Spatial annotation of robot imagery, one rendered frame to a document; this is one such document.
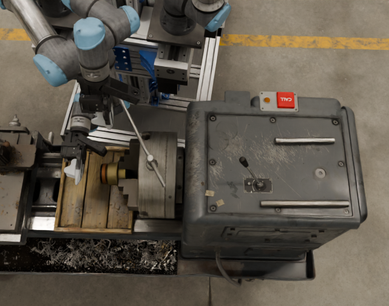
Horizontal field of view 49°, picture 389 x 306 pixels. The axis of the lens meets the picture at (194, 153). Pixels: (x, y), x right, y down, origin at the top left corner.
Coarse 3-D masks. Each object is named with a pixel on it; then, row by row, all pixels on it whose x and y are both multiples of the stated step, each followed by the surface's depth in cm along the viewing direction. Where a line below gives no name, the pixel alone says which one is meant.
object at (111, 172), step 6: (114, 162) 157; (102, 168) 154; (108, 168) 154; (114, 168) 154; (102, 174) 154; (108, 174) 153; (114, 174) 153; (120, 174) 154; (126, 174) 160; (102, 180) 155; (108, 180) 154; (114, 180) 154
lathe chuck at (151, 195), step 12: (144, 132) 153; (156, 132) 153; (156, 144) 146; (144, 156) 143; (156, 156) 144; (144, 168) 142; (144, 180) 142; (156, 180) 142; (144, 192) 143; (156, 192) 143; (144, 204) 145; (156, 204) 145; (144, 216) 152; (156, 216) 151
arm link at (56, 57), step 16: (0, 0) 152; (16, 0) 148; (32, 0) 150; (16, 16) 149; (32, 16) 144; (32, 32) 142; (48, 32) 141; (48, 48) 136; (64, 48) 136; (48, 64) 134; (64, 64) 135; (48, 80) 140; (64, 80) 138
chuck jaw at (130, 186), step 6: (120, 180) 154; (126, 180) 154; (132, 180) 154; (120, 186) 153; (126, 186) 153; (132, 186) 153; (126, 192) 152; (132, 192) 152; (126, 198) 154; (132, 198) 151; (132, 204) 150; (132, 210) 152
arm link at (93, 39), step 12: (84, 24) 105; (96, 24) 105; (84, 36) 103; (96, 36) 104; (108, 36) 108; (84, 48) 106; (96, 48) 106; (108, 48) 110; (84, 60) 109; (96, 60) 109; (108, 60) 113
